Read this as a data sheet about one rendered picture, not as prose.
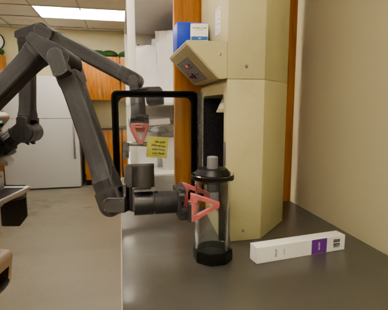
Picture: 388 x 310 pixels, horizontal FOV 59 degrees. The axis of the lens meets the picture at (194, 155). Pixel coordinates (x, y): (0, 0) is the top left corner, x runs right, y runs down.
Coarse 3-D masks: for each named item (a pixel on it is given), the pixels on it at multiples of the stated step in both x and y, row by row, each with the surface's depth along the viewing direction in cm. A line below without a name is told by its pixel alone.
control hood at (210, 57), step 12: (180, 48) 100; (192, 48) 92; (204, 48) 92; (216, 48) 93; (180, 60) 111; (192, 60) 100; (204, 60) 93; (216, 60) 93; (204, 72) 100; (216, 72) 94
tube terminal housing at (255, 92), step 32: (224, 0) 95; (256, 0) 93; (288, 0) 108; (224, 32) 96; (256, 32) 95; (288, 32) 110; (256, 64) 96; (224, 96) 98; (256, 96) 97; (224, 128) 99; (256, 128) 98; (256, 160) 100; (256, 192) 101; (256, 224) 103
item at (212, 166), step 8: (208, 160) 86; (216, 160) 86; (200, 168) 87; (208, 168) 86; (216, 168) 86; (224, 168) 87; (200, 176) 84; (208, 176) 83; (216, 176) 83; (224, 176) 84
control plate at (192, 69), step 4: (184, 60) 106; (188, 60) 102; (180, 64) 114; (184, 64) 110; (192, 64) 103; (180, 68) 119; (184, 68) 115; (188, 68) 110; (192, 68) 107; (196, 68) 103; (184, 72) 120; (188, 72) 115; (192, 72) 111; (196, 72) 106; (200, 72) 103; (188, 76) 120; (196, 76) 111; (200, 76) 107; (204, 76) 103; (192, 80) 120; (196, 80) 115; (200, 80) 111
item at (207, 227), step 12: (204, 192) 84; (216, 192) 83; (228, 192) 85; (204, 204) 84; (228, 204) 86; (204, 216) 85; (216, 216) 84; (228, 216) 86; (204, 228) 85; (216, 228) 85; (228, 228) 87; (204, 240) 86; (216, 240) 85; (228, 240) 87; (204, 252) 86; (216, 252) 86
